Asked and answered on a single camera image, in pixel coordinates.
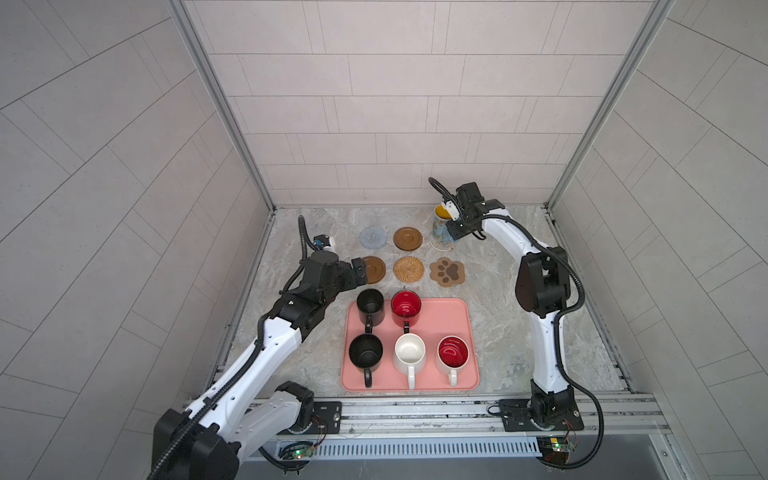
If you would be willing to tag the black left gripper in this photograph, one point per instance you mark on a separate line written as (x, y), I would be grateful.
(359, 273)

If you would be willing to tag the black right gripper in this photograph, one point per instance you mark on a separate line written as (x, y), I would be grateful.
(454, 229)

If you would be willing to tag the dark wooden round coaster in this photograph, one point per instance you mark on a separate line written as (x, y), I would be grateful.
(375, 269)

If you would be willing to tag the blue-grey woven round coaster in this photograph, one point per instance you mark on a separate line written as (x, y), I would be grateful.
(373, 237)

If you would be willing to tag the blue mug yellow inside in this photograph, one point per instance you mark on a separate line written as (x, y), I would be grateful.
(441, 239)

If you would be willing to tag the woven rattan round coaster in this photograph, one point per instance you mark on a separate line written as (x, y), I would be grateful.
(408, 269)

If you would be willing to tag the black mug red inside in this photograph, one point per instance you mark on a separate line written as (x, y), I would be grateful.
(406, 308)

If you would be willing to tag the cork paw print coaster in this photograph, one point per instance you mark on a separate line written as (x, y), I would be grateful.
(447, 273)

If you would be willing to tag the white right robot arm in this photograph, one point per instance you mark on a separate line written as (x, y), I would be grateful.
(542, 284)

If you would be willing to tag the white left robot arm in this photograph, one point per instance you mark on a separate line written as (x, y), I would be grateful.
(220, 429)

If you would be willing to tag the black mug front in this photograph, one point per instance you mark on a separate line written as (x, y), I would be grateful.
(366, 352)

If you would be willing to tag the pink tray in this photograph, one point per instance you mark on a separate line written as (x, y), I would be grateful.
(439, 317)

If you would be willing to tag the white mug red inside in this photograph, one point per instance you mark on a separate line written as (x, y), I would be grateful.
(451, 357)

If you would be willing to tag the left circuit board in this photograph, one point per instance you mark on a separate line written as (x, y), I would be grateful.
(298, 451)

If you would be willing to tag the circuit board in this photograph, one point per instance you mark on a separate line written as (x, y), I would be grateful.
(298, 451)
(556, 450)

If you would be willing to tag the metal corner profile right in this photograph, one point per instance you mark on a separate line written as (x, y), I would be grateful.
(648, 30)

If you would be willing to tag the metal corner profile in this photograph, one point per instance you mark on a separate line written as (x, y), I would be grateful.
(648, 30)
(193, 42)

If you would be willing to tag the right circuit board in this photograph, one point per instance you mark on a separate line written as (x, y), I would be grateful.
(556, 450)

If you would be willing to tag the metal corner profile left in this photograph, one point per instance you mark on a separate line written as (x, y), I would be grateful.
(193, 42)

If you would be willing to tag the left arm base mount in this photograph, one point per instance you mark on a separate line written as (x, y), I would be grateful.
(314, 417)

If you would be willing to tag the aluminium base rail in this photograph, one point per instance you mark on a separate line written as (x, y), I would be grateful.
(394, 428)

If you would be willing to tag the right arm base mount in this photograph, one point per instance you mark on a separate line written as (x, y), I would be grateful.
(544, 411)

